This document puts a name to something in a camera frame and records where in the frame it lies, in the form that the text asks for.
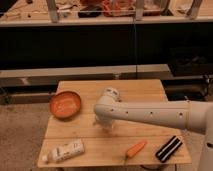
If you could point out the white ceramic cup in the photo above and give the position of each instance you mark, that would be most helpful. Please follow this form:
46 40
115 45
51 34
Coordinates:
104 126

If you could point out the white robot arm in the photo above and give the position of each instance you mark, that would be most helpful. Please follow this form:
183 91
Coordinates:
195 116

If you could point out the orange bowl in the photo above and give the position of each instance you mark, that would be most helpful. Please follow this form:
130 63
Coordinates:
65 104

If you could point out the wooden table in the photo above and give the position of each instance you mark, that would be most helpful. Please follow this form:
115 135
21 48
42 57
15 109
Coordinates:
102 148

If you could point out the orange toy carrot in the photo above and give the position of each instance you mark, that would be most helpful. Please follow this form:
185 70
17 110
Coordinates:
132 151

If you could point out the white plastic bottle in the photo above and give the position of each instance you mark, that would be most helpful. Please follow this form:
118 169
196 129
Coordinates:
64 152

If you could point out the black white striped block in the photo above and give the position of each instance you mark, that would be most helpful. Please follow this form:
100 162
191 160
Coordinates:
168 149

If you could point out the cluttered background shelf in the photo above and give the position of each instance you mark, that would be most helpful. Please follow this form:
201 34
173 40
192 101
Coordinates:
23 13

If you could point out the grey metal bench rail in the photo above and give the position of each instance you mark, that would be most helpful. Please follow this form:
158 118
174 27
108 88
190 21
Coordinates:
51 76

